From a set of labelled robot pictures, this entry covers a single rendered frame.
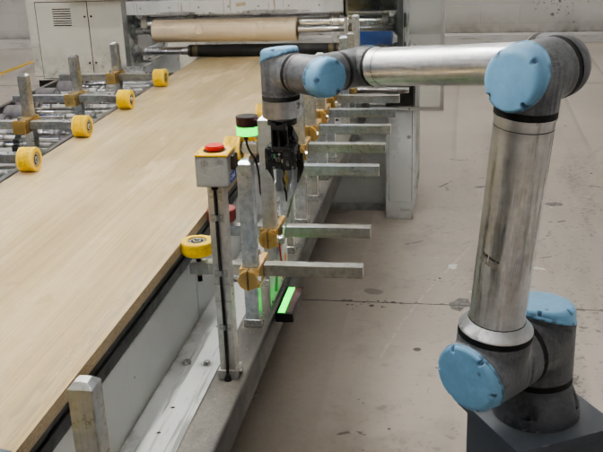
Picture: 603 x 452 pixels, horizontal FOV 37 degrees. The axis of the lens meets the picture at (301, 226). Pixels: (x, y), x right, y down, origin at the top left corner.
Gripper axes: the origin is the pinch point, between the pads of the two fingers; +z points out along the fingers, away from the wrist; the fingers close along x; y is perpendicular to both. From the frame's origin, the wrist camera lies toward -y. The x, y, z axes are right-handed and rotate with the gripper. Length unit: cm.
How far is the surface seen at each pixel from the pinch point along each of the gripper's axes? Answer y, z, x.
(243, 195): 11.3, -3.6, -8.3
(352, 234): -17.9, 16.7, 13.9
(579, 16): -904, 72, 183
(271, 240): -11.0, 16.3, -6.9
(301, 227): -18.0, 14.9, 0.3
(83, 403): 111, -7, -8
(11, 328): 56, 11, -47
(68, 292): 38, 11, -43
